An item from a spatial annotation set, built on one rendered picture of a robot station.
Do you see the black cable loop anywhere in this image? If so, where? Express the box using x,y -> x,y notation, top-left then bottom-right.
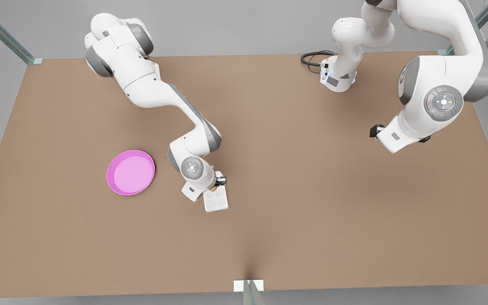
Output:
301,50 -> 336,75

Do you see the silver frame post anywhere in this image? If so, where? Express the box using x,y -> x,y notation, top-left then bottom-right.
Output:
0,0 -> 43,65
233,279 -> 265,305
438,0 -> 488,56

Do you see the pink round plate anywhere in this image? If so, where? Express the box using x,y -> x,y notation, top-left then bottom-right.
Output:
106,150 -> 156,196

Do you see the white egg box lid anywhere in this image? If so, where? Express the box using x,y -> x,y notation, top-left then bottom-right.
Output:
203,191 -> 230,213

